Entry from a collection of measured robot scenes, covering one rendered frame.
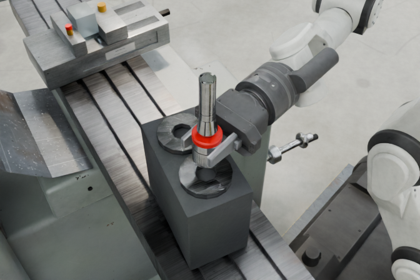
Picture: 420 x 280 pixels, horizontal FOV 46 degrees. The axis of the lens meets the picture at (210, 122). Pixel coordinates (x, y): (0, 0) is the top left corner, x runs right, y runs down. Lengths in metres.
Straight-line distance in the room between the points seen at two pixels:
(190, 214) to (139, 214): 0.25
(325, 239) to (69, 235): 0.69
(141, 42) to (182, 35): 1.66
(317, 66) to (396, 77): 2.07
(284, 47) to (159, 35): 0.56
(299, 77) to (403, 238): 0.63
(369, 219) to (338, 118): 1.13
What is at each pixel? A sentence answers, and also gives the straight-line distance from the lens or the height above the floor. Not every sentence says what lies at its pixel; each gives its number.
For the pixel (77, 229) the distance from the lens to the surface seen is 1.37.
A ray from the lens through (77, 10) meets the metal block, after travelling 1.29.
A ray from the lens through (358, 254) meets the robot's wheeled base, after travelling 1.47.
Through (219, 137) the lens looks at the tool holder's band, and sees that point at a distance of 0.73.
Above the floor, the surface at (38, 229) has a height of 0.75.
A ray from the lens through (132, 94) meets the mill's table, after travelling 1.24.
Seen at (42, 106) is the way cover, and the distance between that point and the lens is 1.36.
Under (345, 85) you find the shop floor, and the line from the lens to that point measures 2.75.
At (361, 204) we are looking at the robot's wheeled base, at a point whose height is 0.59.
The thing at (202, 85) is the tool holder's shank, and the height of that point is 1.38.
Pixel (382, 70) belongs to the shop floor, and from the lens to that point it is 2.91.
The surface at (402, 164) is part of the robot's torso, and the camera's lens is 1.07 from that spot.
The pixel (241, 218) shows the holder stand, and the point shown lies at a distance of 0.87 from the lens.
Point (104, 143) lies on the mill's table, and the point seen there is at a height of 0.97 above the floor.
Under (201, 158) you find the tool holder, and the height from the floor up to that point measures 1.23.
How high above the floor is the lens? 1.83
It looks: 48 degrees down
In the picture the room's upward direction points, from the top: straight up
